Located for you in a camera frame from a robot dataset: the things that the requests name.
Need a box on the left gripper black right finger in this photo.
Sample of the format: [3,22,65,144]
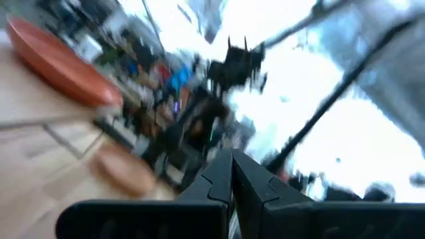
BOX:
[230,148,425,239]

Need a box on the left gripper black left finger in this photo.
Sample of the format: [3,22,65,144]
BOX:
[55,148,234,239]

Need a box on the mauve plastic plate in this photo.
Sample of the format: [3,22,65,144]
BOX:
[89,144,157,197]

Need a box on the salmon plastic plate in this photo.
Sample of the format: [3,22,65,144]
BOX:
[5,16,124,108]

